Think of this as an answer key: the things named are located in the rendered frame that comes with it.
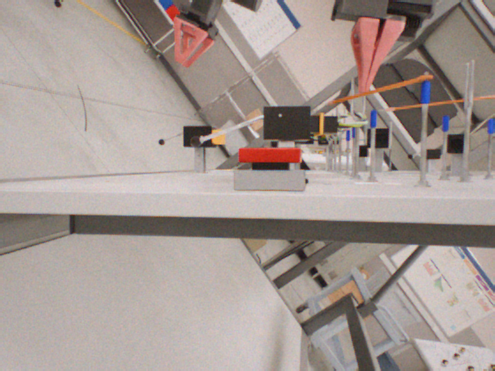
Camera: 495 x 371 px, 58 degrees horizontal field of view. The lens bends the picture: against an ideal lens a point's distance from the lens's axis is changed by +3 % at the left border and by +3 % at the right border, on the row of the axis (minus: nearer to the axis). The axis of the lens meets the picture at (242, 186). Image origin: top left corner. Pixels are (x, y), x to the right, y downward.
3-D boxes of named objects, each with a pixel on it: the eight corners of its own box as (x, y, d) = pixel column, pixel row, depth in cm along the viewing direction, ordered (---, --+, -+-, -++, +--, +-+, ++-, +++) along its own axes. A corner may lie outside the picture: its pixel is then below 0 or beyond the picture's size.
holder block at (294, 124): (262, 141, 57) (263, 109, 56) (306, 141, 56) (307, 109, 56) (262, 140, 52) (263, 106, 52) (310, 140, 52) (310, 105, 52)
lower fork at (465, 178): (476, 182, 52) (482, 59, 52) (460, 182, 53) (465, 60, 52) (470, 181, 54) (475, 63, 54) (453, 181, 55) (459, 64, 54)
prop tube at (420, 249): (362, 307, 130) (433, 227, 126) (361, 305, 132) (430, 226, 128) (371, 314, 129) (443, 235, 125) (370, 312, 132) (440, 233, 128)
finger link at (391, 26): (318, 94, 54) (333, 15, 54) (377, 102, 54) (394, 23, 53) (323, 83, 47) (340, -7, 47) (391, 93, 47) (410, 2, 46)
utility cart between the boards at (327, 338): (297, 354, 417) (382, 301, 403) (292, 305, 525) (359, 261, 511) (329, 397, 421) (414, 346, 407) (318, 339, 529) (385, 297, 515)
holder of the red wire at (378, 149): (391, 171, 118) (392, 132, 118) (388, 172, 106) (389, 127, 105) (371, 171, 120) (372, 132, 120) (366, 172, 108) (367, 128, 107)
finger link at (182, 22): (199, 72, 93) (217, 30, 91) (191, 67, 86) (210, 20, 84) (170, 59, 93) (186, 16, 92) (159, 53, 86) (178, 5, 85)
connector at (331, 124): (294, 133, 56) (295, 117, 56) (332, 134, 56) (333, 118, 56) (299, 132, 53) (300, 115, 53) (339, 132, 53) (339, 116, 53)
